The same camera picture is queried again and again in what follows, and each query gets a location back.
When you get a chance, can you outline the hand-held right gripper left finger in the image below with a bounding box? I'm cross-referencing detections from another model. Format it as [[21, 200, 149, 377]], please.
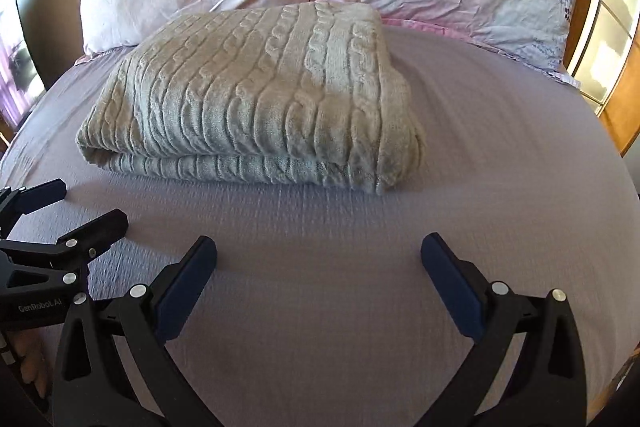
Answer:
[[51, 235, 223, 427]]

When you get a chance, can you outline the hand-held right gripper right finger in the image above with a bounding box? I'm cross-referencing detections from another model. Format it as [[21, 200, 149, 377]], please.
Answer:
[[412, 232, 587, 427]]

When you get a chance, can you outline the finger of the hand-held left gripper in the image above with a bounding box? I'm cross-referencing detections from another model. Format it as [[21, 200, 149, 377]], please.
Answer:
[[0, 208, 129, 288], [0, 178, 68, 234]]

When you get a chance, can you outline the person's left hand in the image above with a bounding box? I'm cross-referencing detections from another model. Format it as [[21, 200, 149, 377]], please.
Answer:
[[7, 331, 52, 400]]

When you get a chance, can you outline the purple curtain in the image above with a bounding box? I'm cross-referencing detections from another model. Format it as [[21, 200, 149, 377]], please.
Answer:
[[0, 2, 48, 132]]

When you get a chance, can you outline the folded grey cable-knit blanket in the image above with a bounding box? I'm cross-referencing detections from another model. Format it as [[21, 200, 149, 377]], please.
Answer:
[[76, 2, 426, 196]]

